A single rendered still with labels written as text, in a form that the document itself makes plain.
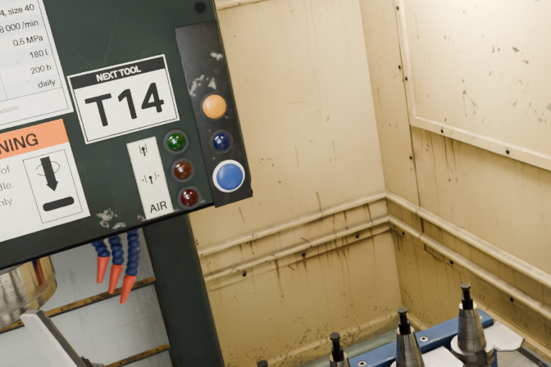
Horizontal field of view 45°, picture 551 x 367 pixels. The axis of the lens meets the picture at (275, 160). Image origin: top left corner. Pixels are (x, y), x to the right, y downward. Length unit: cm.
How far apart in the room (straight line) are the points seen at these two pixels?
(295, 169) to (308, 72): 28
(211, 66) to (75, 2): 15
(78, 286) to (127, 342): 17
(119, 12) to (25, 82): 11
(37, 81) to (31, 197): 12
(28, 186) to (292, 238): 134
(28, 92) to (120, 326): 88
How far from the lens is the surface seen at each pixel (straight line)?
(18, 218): 71
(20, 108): 69
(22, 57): 68
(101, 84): 69
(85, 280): 143
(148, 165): 71
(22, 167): 70
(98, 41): 68
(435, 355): 110
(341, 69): 191
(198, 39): 70
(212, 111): 70
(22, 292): 89
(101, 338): 149
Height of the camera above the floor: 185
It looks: 17 degrees down
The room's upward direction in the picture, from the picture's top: 11 degrees counter-clockwise
